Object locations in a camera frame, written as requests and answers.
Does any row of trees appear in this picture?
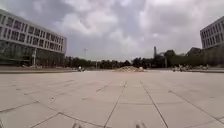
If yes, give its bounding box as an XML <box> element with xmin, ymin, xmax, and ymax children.
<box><xmin>64</xmin><ymin>49</ymin><xmax>214</xmax><ymax>70</ymax></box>

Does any grey concrete slab pavement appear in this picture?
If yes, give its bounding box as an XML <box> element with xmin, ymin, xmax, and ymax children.
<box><xmin>0</xmin><ymin>69</ymin><xmax>224</xmax><ymax>128</ymax></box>

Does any tall thin tower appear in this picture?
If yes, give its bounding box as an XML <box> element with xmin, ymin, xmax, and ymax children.
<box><xmin>153</xmin><ymin>46</ymin><xmax>158</xmax><ymax>59</ymax></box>

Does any robot's own part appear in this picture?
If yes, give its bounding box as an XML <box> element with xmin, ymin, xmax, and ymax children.
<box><xmin>71</xmin><ymin>121</ymin><xmax>84</xmax><ymax>128</ymax></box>
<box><xmin>135</xmin><ymin>120</ymin><xmax>147</xmax><ymax>128</ymax></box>

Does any long glass-fronted building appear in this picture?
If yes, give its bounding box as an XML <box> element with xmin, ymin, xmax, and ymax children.
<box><xmin>0</xmin><ymin>8</ymin><xmax>68</xmax><ymax>68</ymax></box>

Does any grey gridded building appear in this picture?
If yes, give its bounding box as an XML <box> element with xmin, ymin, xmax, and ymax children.
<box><xmin>199</xmin><ymin>16</ymin><xmax>224</xmax><ymax>66</ymax></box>

